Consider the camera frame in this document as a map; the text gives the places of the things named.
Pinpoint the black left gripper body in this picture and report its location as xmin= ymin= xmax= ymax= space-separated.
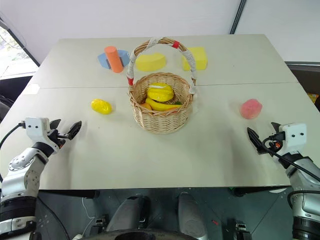
xmin=48 ymin=128 xmax=73 ymax=152

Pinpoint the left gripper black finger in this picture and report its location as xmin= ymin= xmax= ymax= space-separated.
xmin=49 ymin=119 xmax=62 ymax=131
xmin=66 ymin=120 xmax=83 ymax=141

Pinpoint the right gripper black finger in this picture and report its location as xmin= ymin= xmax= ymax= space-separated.
xmin=270 ymin=121 xmax=284 ymax=134
xmin=246 ymin=126 xmax=266 ymax=155

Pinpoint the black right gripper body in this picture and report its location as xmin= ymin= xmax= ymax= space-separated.
xmin=262 ymin=131 xmax=286 ymax=154

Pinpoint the yellow ribbed round toy fruit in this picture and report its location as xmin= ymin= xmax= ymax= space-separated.
xmin=146 ymin=82 xmax=174 ymax=102

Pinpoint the pink toy peach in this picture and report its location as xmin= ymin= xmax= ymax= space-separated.
xmin=240 ymin=98 xmax=264 ymax=120

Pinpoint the yellow toy lemon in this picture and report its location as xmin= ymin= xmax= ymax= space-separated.
xmin=90 ymin=98 xmax=113 ymax=116

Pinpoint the yellow packet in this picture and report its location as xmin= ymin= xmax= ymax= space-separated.
xmin=307 ymin=91 xmax=320 ymax=104

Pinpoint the dark grey side cabinet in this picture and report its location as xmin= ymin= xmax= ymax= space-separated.
xmin=284 ymin=60 xmax=320 ymax=112

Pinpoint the blue foam block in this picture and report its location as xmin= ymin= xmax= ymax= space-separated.
xmin=97 ymin=49 xmax=131 ymax=70

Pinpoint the orange foam cylinder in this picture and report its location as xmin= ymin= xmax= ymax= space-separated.
xmin=104 ymin=45 xmax=125 ymax=74

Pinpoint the yellow toy banana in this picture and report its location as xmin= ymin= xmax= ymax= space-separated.
xmin=145 ymin=97 xmax=182 ymax=112

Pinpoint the yellow foam quarter-round block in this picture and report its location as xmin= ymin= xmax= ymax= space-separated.
xmin=181 ymin=46 xmax=209 ymax=72

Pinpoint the yellow foam arch block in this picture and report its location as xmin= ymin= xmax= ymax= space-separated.
xmin=135 ymin=52 xmax=167 ymax=73

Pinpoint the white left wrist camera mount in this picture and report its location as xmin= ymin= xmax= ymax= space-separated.
xmin=24 ymin=116 xmax=51 ymax=147

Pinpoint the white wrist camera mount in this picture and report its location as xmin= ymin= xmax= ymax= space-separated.
xmin=278 ymin=122 xmax=308 ymax=156
xmin=24 ymin=116 xmax=51 ymax=147

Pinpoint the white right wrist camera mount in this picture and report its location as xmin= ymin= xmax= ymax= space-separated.
xmin=278 ymin=122 xmax=308 ymax=156

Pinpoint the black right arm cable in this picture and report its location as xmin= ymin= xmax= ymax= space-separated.
xmin=261 ymin=137 xmax=320 ymax=181

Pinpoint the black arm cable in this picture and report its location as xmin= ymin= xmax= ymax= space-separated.
xmin=0 ymin=120 xmax=27 ymax=150
xmin=261 ymin=137 xmax=320 ymax=181

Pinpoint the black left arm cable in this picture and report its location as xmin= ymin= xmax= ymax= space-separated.
xmin=0 ymin=120 xmax=27 ymax=150

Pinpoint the white thin cable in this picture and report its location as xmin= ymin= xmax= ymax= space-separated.
xmin=74 ymin=196 xmax=101 ymax=240

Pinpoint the wicker basket with handle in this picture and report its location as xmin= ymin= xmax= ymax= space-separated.
xmin=126 ymin=36 xmax=198 ymax=135

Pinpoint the black window frame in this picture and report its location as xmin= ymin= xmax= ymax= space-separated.
xmin=0 ymin=17 xmax=41 ymax=81

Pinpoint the dark metal wall strip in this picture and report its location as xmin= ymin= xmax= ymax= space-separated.
xmin=229 ymin=0 xmax=249 ymax=35

